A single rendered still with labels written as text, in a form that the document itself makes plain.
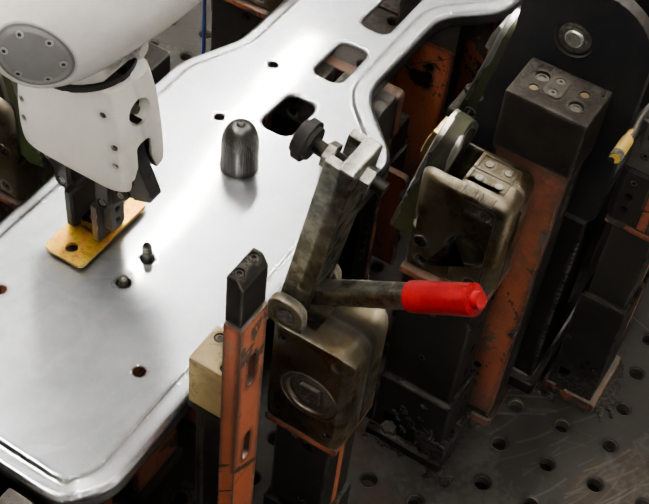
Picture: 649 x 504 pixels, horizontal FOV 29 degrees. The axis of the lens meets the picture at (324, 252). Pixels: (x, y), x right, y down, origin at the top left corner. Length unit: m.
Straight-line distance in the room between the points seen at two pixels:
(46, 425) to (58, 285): 0.12
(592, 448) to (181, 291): 0.51
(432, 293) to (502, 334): 0.37
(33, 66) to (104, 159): 0.17
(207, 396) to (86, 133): 0.20
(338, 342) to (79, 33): 0.30
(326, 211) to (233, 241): 0.22
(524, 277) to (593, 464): 0.26
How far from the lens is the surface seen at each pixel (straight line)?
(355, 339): 0.88
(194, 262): 0.98
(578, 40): 1.00
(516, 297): 1.13
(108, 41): 0.72
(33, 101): 0.91
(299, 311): 0.86
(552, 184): 1.02
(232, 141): 1.02
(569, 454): 1.28
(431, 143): 0.97
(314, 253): 0.82
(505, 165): 0.99
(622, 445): 1.31
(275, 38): 1.18
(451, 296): 0.80
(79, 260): 0.98
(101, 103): 0.86
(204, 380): 0.86
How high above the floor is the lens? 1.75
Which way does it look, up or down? 49 degrees down
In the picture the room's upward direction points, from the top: 7 degrees clockwise
